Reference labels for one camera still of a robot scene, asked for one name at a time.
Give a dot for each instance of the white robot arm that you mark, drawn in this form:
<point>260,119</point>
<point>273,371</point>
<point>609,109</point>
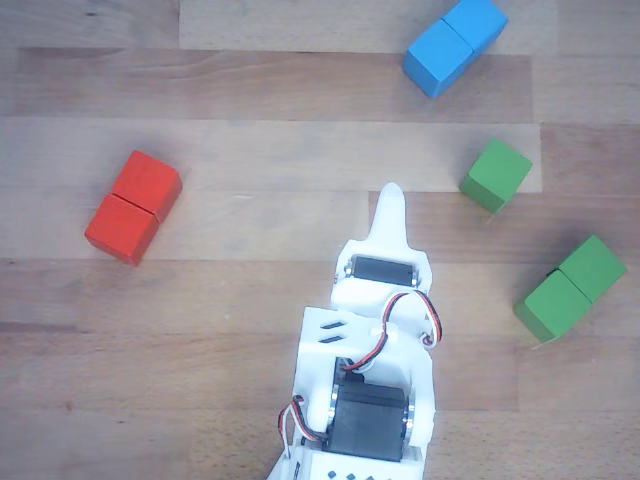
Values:
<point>320,360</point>

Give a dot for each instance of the long green block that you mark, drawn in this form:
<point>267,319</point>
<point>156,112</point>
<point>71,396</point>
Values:
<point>570,290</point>

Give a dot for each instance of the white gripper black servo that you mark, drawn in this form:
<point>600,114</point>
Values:
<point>382,269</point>

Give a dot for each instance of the long red block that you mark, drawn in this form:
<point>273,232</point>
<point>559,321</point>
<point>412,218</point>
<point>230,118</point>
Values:
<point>132,210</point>

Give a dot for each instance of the small green cube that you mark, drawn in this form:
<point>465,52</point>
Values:
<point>497,170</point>

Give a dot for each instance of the long blue block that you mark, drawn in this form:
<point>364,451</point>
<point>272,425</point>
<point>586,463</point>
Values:
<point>450,47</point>

